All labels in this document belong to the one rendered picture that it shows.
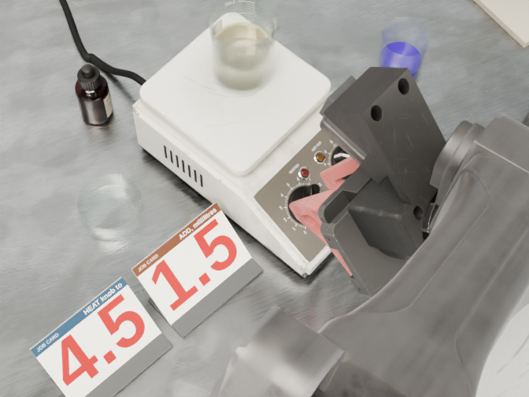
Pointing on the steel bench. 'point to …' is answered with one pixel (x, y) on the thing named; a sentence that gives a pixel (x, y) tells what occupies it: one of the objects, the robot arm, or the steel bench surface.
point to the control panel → (290, 174)
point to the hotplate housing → (193, 158)
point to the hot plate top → (234, 105)
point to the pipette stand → (509, 16)
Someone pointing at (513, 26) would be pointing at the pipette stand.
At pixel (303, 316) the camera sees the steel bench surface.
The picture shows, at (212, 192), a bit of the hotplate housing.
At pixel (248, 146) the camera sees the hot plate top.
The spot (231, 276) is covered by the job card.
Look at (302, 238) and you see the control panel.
